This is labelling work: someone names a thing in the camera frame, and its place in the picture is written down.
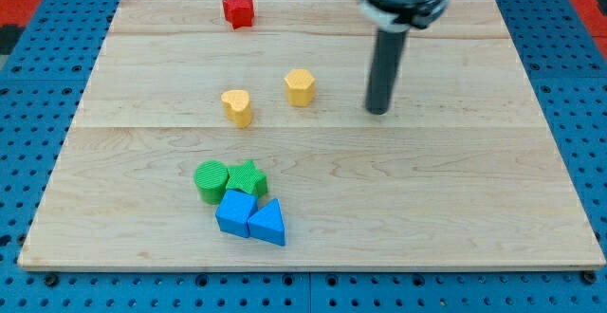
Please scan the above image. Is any yellow hexagon block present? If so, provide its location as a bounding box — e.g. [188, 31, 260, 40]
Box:
[284, 68, 316, 107]

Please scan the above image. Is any green star block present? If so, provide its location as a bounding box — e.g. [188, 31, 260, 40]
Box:
[226, 160, 268, 197]

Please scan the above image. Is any yellow heart block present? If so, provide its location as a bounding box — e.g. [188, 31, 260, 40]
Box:
[220, 89, 252, 128]

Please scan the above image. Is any light wooden board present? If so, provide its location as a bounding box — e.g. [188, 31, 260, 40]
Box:
[18, 0, 605, 272]

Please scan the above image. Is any blue triangle block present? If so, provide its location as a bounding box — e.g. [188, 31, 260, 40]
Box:
[248, 198, 285, 247]

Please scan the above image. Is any blue cube block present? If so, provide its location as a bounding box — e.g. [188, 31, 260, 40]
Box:
[215, 190, 258, 238]

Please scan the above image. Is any green cylinder block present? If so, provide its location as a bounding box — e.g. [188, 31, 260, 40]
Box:
[193, 160, 229, 205]

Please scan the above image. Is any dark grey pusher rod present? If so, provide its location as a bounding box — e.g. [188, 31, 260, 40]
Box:
[364, 29, 408, 115]

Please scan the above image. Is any red star block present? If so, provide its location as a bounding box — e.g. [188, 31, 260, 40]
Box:
[222, 0, 255, 29]

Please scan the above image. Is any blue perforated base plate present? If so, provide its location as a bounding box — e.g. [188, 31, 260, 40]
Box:
[1, 0, 606, 312]

